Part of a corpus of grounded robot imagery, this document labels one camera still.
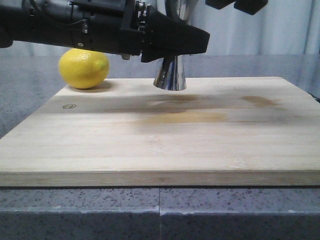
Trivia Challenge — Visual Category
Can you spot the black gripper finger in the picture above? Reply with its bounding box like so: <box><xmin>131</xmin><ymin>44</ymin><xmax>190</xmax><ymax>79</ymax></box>
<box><xmin>205</xmin><ymin>0</ymin><xmax>268</xmax><ymax>15</ymax></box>

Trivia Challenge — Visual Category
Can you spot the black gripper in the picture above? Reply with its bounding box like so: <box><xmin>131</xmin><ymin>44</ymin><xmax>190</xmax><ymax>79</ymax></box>
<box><xmin>69</xmin><ymin>0</ymin><xmax>210</xmax><ymax>63</ymax></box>

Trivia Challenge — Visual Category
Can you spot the steel double jigger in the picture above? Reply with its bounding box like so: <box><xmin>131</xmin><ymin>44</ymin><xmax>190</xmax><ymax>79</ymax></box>
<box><xmin>153</xmin><ymin>0</ymin><xmax>198</xmax><ymax>91</ymax></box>

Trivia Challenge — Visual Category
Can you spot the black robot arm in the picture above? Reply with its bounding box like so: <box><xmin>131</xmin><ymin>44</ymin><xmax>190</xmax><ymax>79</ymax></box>
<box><xmin>0</xmin><ymin>0</ymin><xmax>210</xmax><ymax>63</ymax></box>

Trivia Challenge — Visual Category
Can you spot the grey curtain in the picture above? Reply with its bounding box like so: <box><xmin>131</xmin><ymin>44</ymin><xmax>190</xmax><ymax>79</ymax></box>
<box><xmin>0</xmin><ymin>0</ymin><xmax>320</xmax><ymax>58</ymax></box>

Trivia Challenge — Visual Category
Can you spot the yellow lemon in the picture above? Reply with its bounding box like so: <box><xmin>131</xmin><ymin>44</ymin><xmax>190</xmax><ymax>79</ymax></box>
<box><xmin>58</xmin><ymin>48</ymin><xmax>110</xmax><ymax>89</ymax></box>

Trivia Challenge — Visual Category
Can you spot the wooden cutting board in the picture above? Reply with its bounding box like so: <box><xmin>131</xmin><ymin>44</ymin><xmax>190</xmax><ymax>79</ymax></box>
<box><xmin>0</xmin><ymin>77</ymin><xmax>320</xmax><ymax>187</ymax></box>

